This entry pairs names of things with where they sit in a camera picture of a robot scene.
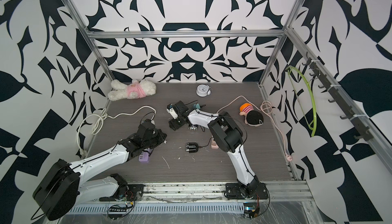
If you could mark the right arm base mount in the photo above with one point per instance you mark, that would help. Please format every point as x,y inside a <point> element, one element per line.
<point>253,190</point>

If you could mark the teal usb charger plug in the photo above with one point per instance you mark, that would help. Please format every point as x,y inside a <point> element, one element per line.
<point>198,106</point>

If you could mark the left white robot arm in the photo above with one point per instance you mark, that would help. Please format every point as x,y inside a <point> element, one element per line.
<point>68,184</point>

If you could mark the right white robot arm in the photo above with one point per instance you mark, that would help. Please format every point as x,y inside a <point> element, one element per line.
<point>225,132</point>

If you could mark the black wall hook rack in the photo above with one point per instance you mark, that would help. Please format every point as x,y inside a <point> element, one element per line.
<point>339,96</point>

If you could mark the purple power strip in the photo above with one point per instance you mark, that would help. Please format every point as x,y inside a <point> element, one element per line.
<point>145,155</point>

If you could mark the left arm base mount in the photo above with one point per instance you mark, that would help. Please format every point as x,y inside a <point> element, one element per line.
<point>128,191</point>

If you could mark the aluminium frame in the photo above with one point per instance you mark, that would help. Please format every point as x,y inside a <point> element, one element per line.
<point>221,43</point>

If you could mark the green plastic hanger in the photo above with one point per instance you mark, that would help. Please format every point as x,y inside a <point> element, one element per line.
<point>304,97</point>

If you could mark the pink power strip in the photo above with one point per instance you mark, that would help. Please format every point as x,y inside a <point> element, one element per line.
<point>214,144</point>

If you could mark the white plush toy pink outfit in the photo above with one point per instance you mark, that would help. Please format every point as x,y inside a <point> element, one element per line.
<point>135,90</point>

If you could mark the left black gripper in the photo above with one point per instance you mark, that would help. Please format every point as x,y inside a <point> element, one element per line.
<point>160,132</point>

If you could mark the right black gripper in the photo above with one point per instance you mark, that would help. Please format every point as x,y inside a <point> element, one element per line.
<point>172,123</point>

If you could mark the small white alarm clock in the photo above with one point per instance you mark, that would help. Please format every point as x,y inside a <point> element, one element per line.
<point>203,90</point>

